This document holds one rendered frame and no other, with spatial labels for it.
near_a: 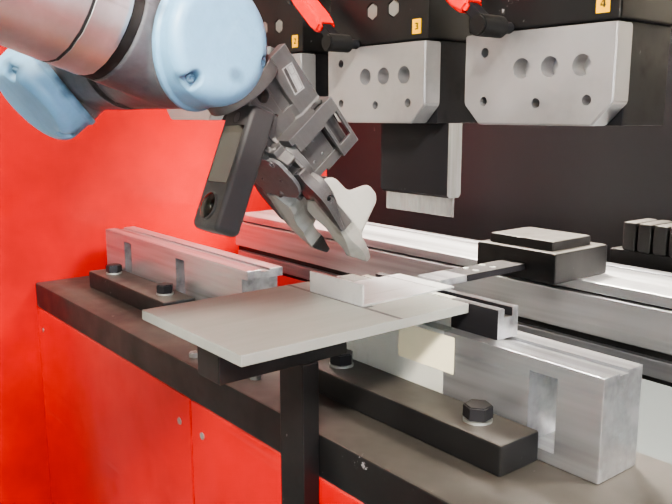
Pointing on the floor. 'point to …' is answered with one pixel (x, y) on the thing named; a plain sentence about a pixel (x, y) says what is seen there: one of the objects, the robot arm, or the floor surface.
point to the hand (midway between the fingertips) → (336, 252)
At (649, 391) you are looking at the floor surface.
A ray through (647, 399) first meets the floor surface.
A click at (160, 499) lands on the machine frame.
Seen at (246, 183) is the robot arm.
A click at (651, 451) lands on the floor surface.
